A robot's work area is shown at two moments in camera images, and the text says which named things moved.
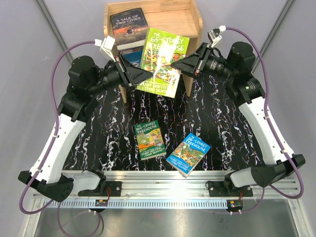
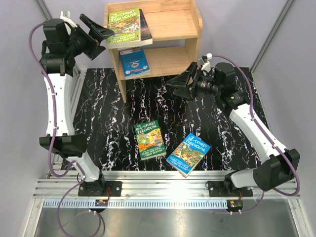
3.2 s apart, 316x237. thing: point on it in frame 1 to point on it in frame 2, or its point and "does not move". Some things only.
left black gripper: (131, 74) to (99, 32)
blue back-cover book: (134, 56) does not move
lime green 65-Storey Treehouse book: (161, 50) to (126, 25)
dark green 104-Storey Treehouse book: (150, 139) does not move
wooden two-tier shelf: (179, 17) does not move
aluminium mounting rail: (182, 184) does not move
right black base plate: (217, 189) does not move
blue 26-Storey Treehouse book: (188, 154) does not move
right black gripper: (192, 65) to (182, 80)
